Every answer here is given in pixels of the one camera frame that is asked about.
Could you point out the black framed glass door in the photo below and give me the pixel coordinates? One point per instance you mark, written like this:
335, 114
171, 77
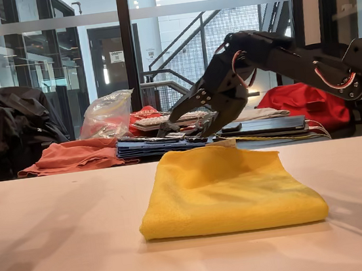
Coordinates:
105, 82

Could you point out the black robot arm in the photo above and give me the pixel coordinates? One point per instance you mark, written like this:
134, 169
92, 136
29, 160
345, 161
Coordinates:
307, 63

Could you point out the black keypad phone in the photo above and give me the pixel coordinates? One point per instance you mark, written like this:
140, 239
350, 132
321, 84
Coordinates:
198, 139

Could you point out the blue folder stack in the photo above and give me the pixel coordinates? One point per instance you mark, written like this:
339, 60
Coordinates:
156, 150

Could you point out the dark grey keypad phone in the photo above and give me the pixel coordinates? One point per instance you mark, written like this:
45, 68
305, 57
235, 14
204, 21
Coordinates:
135, 139

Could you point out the beige folded cloth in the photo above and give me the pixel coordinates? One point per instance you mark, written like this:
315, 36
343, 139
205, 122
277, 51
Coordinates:
264, 113

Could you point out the coral t-shirt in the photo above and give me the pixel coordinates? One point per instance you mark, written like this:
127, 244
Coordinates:
71, 155

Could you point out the black tablet case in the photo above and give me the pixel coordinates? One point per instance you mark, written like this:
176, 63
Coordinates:
272, 127

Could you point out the glossy black phone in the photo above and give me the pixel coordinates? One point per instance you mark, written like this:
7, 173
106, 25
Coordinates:
232, 127

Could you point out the white keyboard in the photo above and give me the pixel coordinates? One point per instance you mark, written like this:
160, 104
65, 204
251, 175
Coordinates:
150, 123

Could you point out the yellow microfiber towel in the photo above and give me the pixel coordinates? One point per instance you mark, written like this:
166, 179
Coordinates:
225, 202

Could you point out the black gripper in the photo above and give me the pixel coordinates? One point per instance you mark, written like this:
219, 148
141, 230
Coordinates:
226, 101

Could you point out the black jacket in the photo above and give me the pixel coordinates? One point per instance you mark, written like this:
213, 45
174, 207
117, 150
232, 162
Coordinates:
3, 137

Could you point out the small red white item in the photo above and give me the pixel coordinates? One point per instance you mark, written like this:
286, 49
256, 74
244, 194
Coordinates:
188, 129

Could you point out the black metal staircase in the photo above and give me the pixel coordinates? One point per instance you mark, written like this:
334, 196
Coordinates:
277, 8

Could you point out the small bag of dark parts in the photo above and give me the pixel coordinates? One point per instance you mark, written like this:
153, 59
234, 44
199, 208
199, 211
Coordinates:
167, 130

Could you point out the black pillar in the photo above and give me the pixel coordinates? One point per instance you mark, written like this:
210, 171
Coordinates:
127, 49

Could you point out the black office chair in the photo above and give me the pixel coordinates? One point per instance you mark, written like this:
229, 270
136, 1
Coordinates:
358, 117

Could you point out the clear plastic zip bag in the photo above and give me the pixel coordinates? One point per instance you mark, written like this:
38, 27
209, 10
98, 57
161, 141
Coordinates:
109, 114

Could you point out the silver keypad phone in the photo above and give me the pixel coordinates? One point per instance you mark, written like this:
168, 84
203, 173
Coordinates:
174, 138

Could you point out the red bag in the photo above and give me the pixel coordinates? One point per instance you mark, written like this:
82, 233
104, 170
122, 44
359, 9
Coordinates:
296, 104

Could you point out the red printed cloth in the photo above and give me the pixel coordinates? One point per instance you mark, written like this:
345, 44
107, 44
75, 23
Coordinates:
144, 117

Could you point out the black low table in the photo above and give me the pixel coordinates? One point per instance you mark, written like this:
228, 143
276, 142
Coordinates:
284, 143

